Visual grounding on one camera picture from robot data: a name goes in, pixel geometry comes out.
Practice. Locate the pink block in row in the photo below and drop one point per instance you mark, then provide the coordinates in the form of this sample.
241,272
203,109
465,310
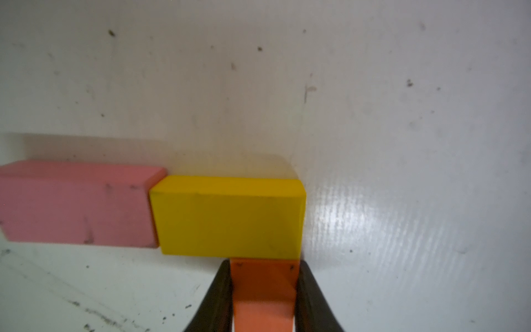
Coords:
78,203

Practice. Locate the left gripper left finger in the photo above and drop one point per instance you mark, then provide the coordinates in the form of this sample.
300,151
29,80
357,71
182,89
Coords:
215,313

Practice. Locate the orange block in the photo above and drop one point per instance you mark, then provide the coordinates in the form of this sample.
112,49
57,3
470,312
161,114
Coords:
264,294

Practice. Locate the yellow block in row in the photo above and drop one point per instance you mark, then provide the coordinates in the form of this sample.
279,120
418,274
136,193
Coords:
255,218

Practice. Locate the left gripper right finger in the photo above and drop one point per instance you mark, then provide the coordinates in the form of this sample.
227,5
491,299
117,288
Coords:
312,311

